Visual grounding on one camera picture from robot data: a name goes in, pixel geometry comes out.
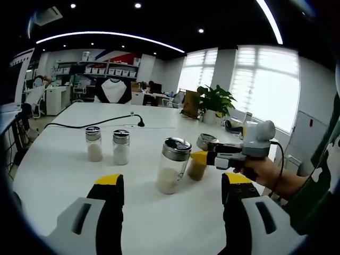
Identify black gooseneck cable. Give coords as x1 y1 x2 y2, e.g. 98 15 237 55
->
43 112 146 130

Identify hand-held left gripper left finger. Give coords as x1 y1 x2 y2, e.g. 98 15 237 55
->
46 174 124 255

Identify white office chair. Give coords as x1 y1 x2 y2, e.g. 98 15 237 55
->
73 79 88 103

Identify curved ceiling light strip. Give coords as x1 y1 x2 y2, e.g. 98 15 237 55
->
256 0 284 45
35 30 186 54

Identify small seasoning bottle white powder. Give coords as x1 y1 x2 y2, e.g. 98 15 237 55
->
112 129 131 166

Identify white board panel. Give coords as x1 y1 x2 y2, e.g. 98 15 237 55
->
290 109 329 158

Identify person's right hand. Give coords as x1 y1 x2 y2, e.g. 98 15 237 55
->
233 158 270 188

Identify brown paper bag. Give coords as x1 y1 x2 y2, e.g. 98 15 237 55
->
183 90 200 120

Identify white cabinet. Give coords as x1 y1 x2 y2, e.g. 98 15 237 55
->
44 85 72 116

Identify ceiling air conditioner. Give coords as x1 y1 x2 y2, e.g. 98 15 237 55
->
33 6 64 27

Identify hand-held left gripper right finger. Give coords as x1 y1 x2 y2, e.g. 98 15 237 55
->
222 172 301 255

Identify row of white storage bins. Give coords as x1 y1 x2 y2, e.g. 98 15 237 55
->
84 67 139 78

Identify green potted plant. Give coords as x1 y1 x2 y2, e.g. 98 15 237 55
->
196 84 237 126

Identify tall seasoning bottle white grains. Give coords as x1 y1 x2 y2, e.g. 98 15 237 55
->
155 137 193 195

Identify small seasoning bottle beige grains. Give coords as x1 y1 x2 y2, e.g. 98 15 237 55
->
84 126 104 163

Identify grey office chair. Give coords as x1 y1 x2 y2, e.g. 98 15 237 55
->
166 92 184 109

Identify tall seasoning bottle brown powder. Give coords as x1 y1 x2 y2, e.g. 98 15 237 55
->
186 133 220 182

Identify grey storage shelf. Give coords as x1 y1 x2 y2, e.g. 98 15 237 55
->
54 59 140 80

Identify white laptop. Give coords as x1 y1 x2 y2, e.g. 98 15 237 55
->
8 48 36 108

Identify window with white blinds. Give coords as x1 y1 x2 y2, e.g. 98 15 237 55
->
177 47 219 93
229 44 301 133

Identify grey black headphones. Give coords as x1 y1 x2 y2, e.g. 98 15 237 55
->
224 119 244 134

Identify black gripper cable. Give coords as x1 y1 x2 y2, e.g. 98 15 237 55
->
269 141 285 198

